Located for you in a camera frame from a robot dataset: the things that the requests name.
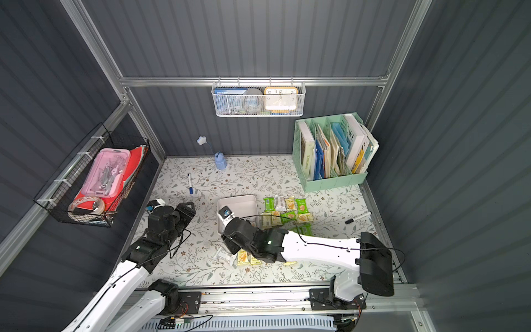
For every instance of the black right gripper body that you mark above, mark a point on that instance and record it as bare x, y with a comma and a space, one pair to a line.
232, 232

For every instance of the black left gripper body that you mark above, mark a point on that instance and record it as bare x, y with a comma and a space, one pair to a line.
182, 213

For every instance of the pale yellow cookie packet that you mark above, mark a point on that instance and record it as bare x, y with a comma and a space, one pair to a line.
242, 258

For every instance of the small white cookie packet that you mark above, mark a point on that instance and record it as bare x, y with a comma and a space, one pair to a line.
280, 203

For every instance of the green cookie packet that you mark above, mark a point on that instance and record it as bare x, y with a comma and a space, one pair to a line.
305, 229
301, 206

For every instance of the white cookie packet front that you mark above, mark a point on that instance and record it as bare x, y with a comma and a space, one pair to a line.
222, 255

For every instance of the pale yellow packet back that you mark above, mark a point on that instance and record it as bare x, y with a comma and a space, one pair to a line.
305, 218

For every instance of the pale yellow packet stack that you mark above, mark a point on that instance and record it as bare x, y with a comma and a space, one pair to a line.
290, 203

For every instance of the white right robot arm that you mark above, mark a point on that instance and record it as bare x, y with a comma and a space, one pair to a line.
367, 262

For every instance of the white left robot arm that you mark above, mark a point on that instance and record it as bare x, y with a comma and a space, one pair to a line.
138, 261

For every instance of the white storage box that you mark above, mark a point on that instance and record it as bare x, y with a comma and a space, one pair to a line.
243, 206

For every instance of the blue box in basket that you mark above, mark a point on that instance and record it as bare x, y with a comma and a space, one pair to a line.
228, 100

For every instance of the blue white marker pen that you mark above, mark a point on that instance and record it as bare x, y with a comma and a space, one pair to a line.
190, 186

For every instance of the clear tape dispenser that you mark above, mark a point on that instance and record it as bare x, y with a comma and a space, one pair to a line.
87, 205

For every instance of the pink plastic tool case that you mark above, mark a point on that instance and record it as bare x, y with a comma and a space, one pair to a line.
106, 173

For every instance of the blue spray bottle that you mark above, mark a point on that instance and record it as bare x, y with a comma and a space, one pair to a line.
219, 158

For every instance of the black white marker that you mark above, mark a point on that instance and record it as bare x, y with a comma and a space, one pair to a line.
359, 217

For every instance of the blue folder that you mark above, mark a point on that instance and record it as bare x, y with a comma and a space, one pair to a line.
319, 162

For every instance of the pale green workspace book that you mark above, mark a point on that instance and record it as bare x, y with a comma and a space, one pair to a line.
308, 150

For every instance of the mint green file organizer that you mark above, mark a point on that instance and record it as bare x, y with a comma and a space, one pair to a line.
346, 178

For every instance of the beige paper stack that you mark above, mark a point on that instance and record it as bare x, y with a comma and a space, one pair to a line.
331, 147

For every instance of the white illustrated book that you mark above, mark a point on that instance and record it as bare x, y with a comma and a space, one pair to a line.
357, 135

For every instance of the yellow illustrated book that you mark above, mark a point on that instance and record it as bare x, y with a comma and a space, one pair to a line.
359, 160

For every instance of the grey tape roll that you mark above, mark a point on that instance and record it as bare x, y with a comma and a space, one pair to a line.
252, 101

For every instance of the yellow white clock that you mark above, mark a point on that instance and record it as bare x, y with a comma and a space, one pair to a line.
280, 99

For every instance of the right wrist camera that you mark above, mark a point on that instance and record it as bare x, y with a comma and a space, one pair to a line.
226, 215

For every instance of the white wire wall basket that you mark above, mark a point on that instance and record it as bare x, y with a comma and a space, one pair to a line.
261, 85

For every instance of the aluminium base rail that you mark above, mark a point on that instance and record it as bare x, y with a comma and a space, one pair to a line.
293, 299

